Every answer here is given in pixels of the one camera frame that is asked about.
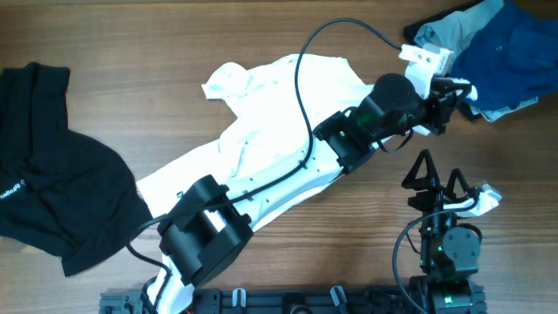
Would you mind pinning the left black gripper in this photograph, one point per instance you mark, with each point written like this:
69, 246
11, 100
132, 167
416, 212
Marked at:
439, 101

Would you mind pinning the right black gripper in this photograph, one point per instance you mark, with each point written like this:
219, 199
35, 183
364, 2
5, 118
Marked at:
437, 195

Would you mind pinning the white polo shirt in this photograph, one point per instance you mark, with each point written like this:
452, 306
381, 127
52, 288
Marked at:
274, 106

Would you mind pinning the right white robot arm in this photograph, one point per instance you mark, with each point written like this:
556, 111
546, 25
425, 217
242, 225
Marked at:
449, 250

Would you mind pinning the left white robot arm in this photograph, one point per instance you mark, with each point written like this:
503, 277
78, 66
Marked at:
212, 222

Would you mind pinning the black garment under pile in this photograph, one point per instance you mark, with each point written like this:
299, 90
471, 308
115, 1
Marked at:
414, 28

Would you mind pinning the light grey garment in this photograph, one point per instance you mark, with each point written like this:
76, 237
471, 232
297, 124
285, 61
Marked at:
457, 26

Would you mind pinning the navy blue shirt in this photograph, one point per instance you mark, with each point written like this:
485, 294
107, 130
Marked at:
511, 60

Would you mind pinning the black t-shirt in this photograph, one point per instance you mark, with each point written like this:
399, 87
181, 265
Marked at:
62, 192

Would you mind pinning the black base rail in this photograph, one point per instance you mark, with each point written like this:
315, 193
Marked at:
373, 300

